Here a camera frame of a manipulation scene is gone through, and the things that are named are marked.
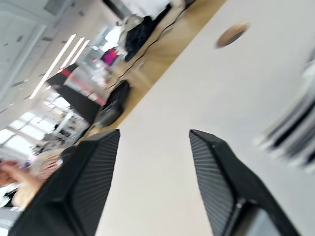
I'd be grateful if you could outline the black cable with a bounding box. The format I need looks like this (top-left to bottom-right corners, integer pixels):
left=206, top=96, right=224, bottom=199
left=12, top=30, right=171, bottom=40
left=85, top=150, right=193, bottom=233
left=108, top=2, right=188, bottom=91

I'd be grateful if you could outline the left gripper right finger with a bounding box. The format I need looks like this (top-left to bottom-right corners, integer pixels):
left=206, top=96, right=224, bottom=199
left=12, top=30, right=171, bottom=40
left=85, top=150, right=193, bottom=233
left=189, top=129, right=301, bottom=236

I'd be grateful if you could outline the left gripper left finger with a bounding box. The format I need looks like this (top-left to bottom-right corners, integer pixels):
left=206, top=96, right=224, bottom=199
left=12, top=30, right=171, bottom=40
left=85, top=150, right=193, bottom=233
left=9, top=128, right=121, bottom=236

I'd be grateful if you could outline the striped T-shirt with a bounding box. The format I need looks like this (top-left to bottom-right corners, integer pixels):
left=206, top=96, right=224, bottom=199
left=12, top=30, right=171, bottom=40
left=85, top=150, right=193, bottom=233
left=253, top=53, right=315, bottom=173

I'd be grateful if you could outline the person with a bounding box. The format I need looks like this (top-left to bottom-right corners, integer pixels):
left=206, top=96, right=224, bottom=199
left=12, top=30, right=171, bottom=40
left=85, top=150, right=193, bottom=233
left=0, top=149, right=65, bottom=209

